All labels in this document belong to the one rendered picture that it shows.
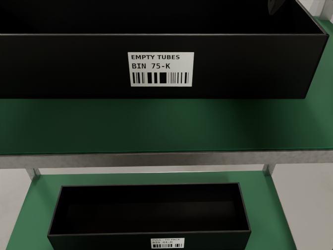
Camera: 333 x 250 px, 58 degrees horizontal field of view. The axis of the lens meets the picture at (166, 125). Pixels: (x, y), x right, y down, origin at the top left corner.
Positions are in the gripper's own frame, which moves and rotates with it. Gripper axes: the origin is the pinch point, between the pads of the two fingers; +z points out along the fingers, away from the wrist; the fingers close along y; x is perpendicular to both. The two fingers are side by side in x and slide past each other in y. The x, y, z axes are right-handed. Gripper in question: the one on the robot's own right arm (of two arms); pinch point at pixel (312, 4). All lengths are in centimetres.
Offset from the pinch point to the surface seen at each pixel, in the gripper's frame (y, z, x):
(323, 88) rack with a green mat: -11.0, 20.3, -0.5
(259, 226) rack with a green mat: -14, 77, 20
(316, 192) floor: -58, 126, 2
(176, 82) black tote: 14.4, 15.7, 0.6
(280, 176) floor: -43, 130, -7
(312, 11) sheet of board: -130, 213, -187
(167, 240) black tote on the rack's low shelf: 16, 67, 24
